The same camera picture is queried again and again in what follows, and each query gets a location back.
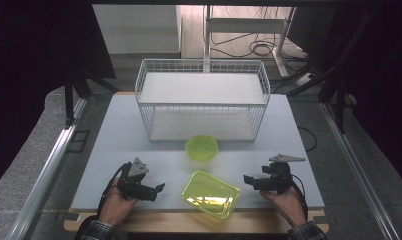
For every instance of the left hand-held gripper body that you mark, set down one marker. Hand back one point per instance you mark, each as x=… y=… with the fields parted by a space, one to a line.
x=132 y=186

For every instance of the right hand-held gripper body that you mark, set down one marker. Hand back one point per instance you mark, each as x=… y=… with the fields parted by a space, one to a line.
x=278 y=178

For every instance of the green rectangular plastic container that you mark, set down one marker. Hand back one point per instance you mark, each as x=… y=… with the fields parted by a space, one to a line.
x=210 y=195

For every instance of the green round plastic bowl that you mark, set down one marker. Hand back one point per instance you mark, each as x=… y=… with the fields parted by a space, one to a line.
x=201 y=148

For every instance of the person's left hand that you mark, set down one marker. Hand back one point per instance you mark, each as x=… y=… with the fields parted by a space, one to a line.
x=115 y=206

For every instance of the person's right hand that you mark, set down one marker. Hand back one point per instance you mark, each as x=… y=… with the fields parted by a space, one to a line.
x=289 y=205

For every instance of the white power strip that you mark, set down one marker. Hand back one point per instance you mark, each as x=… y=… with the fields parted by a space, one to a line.
x=305 y=79

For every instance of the black metal stand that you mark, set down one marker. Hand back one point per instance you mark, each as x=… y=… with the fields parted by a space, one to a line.
x=339 y=86
x=69 y=100

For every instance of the white cabinet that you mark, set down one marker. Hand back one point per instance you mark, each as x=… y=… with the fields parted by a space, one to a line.
x=139 y=30

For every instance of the aluminium frame rail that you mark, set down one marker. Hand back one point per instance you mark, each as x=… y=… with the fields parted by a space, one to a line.
x=45 y=173
x=354 y=166

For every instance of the white desk frame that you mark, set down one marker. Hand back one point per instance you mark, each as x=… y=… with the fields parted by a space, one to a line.
x=245 y=25

